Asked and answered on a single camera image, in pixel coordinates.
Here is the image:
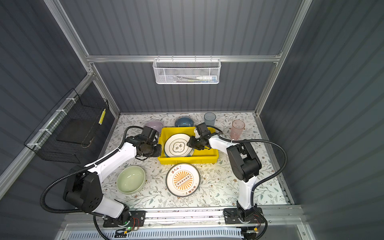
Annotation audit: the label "white plate teal rim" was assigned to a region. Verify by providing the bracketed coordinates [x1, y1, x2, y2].
[164, 134, 194, 158]

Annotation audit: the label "orange sunburst plate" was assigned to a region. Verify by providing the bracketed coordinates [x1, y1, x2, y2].
[166, 163, 201, 198]

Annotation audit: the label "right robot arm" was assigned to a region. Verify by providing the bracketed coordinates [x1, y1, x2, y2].
[187, 123, 262, 223]

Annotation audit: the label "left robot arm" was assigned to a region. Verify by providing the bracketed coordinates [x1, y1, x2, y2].
[63, 126, 162, 224]

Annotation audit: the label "yellow plastic bin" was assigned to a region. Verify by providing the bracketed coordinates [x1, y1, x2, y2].
[158, 127, 219, 165]

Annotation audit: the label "purple ceramic bowl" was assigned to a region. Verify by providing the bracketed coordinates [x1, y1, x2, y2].
[144, 120, 164, 134]

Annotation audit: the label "dark blue ceramic bowl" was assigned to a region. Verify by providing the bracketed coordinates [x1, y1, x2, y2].
[175, 116, 194, 127]

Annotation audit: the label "grey translucent cup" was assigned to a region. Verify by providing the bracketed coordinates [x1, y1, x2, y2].
[204, 112, 216, 126]

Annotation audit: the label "green ceramic bowl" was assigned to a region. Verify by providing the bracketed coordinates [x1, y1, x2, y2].
[116, 166, 146, 195]

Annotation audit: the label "pink translucent cup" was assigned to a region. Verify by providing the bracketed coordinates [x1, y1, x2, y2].
[230, 120, 245, 140]

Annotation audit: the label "yellow tag on basket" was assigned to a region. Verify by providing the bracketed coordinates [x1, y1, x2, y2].
[98, 109, 106, 125]

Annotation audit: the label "items in white basket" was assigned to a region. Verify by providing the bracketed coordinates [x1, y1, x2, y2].
[166, 76, 219, 84]

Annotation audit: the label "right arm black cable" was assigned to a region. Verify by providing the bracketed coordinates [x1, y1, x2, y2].
[209, 125, 288, 240]

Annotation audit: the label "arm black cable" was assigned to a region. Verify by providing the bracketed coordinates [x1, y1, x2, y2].
[209, 125, 288, 240]
[39, 125, 145, 240]

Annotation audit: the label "white wire mesh basket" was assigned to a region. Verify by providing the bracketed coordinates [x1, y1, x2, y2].
[153, 57, 222, 85]

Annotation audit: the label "black wire basket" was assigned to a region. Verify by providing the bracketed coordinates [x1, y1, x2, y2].
[24, 91, 111, 164]

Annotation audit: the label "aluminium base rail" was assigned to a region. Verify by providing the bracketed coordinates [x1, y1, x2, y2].
[59, 205, 308, 231]

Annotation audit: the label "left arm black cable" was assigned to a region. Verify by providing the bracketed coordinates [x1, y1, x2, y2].
[39, 125, 145, 240]

